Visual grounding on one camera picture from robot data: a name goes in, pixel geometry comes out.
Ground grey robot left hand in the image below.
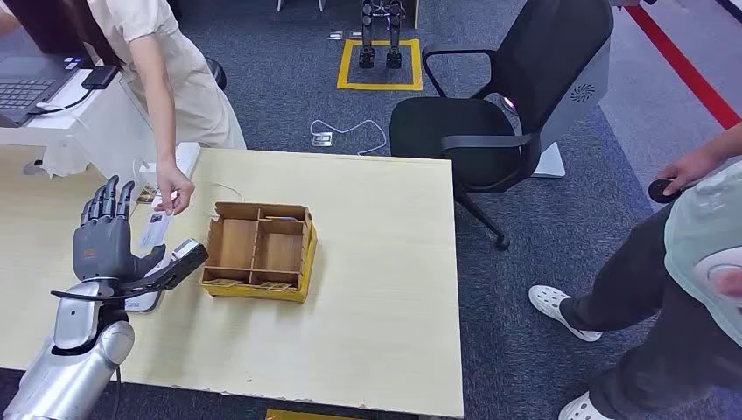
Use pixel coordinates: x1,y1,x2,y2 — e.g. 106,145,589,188
72,174,167,283

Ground white ID card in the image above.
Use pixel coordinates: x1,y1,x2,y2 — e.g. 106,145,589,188
140,212,174,251

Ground grey card reader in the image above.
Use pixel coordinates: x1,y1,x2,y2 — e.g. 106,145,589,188
122,255,175,315

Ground person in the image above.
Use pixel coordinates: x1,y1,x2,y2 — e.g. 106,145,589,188
528,122,742,420
0,0,248,217

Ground person's right hand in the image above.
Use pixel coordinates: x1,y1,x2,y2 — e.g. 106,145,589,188
657,147,723,197

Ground person's left hand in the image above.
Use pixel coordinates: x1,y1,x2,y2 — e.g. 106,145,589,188
716,269,742,300

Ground white crumpled bag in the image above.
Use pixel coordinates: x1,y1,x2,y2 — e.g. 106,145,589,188
41,142,93,179

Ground white desk stand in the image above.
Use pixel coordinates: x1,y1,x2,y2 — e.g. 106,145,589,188
0,68,158,195

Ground white power strip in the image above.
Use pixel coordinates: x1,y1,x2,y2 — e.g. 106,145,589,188
151,142,202,201

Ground black adapter hub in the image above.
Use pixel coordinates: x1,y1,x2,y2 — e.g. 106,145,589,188
80,65,119,90

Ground wooden compartment box yellow base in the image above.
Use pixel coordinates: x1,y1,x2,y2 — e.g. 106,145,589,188
200,200,319,305

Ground dark grey laptop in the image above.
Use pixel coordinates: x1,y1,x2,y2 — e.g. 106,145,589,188
0,54,81,128

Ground black round stool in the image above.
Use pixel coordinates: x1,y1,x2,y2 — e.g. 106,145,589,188
206,56,228,91

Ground yellow tape strip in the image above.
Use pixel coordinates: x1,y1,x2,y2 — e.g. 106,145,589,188
265,409,361,420

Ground white chair legs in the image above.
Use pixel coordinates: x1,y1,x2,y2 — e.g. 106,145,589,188
276,0,325,13

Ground black robot legs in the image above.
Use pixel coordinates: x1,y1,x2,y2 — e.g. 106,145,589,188
358,0,405,71

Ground black office chair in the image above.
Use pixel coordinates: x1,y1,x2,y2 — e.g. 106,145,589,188
389,0,614,251

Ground white perforated shoe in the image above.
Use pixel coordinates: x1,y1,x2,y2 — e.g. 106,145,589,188
557,391,613,420
528,284,604,343

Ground white grey floor machine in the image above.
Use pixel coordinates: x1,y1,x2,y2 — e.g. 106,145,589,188
499,35,613,179

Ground black round controller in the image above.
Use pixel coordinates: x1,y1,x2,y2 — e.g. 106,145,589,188
647,178,683,205

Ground white round controller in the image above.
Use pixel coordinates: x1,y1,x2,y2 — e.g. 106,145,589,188
692,248,742,308

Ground red floor tape line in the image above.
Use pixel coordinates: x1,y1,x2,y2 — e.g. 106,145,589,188
623,4,742,130

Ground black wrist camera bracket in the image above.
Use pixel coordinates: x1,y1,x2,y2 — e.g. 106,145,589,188
51,238,209,303

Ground thin white charger cable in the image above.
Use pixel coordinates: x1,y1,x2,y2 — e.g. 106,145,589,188
193,181,246,219

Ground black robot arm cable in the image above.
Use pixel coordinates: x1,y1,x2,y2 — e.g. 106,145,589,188
109,365,124,420

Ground black hub cable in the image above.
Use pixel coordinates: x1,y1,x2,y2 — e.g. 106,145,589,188
29,87,95,116

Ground white floor cable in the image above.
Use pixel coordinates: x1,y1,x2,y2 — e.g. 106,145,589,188
309,118,388,157

